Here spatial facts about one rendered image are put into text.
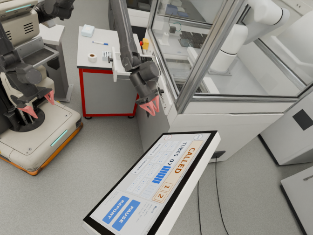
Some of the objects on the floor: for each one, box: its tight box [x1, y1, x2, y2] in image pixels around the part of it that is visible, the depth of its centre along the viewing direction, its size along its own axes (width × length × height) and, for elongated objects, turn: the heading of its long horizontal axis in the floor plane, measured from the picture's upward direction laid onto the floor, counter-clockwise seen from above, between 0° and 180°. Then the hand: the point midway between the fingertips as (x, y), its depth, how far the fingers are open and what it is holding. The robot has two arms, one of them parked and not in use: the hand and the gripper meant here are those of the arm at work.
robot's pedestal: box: [32, 23, 74, 103], centre depth 185 cm, size 30×30×76 cm
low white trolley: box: [77, 26, 143, 119], centre depth 195 cm, size 58×62×76 cm
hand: (155, 112), depth 82 cm, fingers open, 3 cm apart
